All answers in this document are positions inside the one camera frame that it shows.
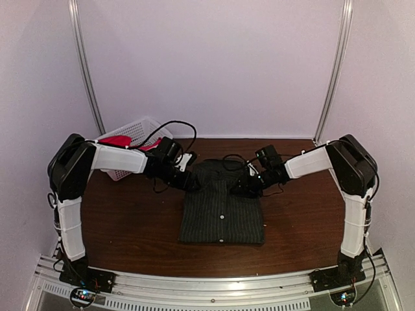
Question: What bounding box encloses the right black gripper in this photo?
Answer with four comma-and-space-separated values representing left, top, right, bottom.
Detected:
231, 168, 276, 199

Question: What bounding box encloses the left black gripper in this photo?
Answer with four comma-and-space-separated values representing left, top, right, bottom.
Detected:
158, 162, 201, 192

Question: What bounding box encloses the black pinstriped shirt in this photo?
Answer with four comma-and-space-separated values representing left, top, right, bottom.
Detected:
178, 159, 265, 245

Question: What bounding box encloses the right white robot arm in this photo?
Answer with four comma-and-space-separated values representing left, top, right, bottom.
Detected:
230, 134, 379, 259

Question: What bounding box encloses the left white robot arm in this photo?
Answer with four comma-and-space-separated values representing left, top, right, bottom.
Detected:
47, 133, 201, 262

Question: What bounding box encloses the white plastic laundry basket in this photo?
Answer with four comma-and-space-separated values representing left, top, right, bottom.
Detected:
95, 116, 174, 182

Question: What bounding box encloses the red garment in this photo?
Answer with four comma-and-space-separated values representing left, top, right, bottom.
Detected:
97, 135, 161, 151

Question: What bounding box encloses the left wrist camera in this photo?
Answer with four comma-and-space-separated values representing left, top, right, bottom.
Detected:
155, 137, 197, 172

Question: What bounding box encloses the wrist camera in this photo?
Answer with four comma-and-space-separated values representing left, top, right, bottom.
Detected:
155, 137, 197, 172
247, 144, 283, 176

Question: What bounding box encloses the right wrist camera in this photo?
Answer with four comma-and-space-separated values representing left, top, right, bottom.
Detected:
247, 144, 283, 176

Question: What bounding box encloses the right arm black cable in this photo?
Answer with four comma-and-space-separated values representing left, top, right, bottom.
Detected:
222, 154, 257, 172

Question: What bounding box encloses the right aluminium corner post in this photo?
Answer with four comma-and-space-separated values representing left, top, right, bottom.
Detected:
313, 0, 354, 144

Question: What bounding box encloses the aluminium corner post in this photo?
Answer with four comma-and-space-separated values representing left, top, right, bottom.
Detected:
313, 0, 354, 144
68, 0, 106, 135

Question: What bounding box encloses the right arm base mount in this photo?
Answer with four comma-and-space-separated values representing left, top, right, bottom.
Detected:
309, 246, 377, 309

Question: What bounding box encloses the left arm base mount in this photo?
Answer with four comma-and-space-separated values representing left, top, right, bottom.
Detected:
53, 248, 115, 310

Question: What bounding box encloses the left aluminium corner post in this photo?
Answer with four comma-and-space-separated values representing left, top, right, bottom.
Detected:
68, 0, 106, 135

